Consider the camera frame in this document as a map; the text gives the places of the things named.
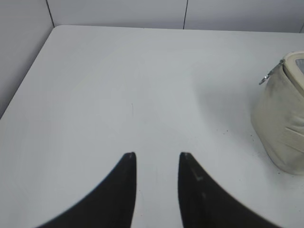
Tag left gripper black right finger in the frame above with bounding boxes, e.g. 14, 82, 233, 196
178, 152, 276, 228

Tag cream zippered bag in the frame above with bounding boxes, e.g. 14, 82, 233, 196
251, 51, 304, 175

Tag silver zipper pull ring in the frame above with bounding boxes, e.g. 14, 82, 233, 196
258, 59, 285, 86

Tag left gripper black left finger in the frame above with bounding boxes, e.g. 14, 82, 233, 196
40, 152, 137, 228

